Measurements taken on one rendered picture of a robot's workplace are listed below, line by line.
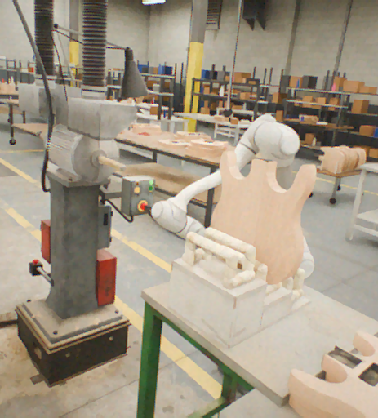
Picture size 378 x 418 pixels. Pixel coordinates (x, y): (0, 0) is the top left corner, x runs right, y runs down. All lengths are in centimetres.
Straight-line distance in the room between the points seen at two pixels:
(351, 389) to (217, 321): 39
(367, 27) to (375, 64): 108
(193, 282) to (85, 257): 120
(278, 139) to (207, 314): 82
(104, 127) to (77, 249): 86
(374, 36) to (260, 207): 1239
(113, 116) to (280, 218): 82
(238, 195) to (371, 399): 67
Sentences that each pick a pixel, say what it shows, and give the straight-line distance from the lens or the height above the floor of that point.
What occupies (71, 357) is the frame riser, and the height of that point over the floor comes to 14.
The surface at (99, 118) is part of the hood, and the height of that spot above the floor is 147.
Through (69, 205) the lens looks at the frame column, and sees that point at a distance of 222.
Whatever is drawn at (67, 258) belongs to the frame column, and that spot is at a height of 67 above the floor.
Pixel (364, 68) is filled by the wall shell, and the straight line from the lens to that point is 1352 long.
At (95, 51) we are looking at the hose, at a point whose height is 172.
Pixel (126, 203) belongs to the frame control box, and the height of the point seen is 98.
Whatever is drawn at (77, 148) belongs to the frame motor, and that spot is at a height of 130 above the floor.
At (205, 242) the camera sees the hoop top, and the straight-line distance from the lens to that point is 120.
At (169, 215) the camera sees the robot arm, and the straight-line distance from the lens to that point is 179.
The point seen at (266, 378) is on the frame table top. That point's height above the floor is 93.
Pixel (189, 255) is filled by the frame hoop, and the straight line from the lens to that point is 127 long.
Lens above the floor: 166
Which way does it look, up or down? 17 degrees down
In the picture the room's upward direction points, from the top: 6 degrees clockwise
